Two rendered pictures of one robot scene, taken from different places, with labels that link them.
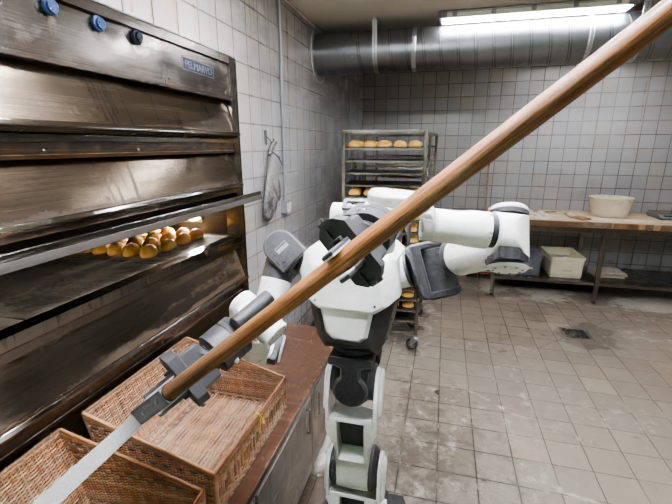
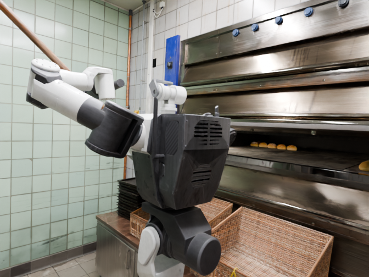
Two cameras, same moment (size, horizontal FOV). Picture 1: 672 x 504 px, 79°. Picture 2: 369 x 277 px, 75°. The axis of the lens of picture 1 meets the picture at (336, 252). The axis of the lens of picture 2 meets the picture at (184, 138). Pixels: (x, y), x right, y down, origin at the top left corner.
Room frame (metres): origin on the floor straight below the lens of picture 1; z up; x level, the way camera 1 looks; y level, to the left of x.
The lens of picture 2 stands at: (1.59, -0.77, 1.37)
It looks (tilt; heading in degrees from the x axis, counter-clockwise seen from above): 3 degrees down; 121
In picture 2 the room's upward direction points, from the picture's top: 3 degrees clockwise
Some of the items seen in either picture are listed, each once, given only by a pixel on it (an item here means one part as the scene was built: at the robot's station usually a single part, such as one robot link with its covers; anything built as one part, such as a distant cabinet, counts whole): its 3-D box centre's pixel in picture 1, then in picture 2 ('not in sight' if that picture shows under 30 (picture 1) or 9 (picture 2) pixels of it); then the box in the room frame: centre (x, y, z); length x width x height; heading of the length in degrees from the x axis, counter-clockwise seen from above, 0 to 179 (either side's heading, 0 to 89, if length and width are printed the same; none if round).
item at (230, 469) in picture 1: (199, 409); (259, 254); (1.31, 0.51, 0.72); 0.56 x 0.49 x 0.28; 165
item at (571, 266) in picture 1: (560, 261); not in sight; (4.54, -2.63, 0.35); 0.50 x 0.36 x 0.24; 167
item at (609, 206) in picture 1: (609, 206); not in sight; (4.51, -3.06, 1.01); 0.43 x 0.42 x 0.21; 75
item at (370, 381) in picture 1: (354, 377); (168, 234); (1.11, -0.06, 0.98); 0.14 x 0.13 x 0.12; 76
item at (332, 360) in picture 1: (358, 358); (179, 232); (1.16, -0.07, 1.01); 0.28 x 0.13 x 0.18; 166
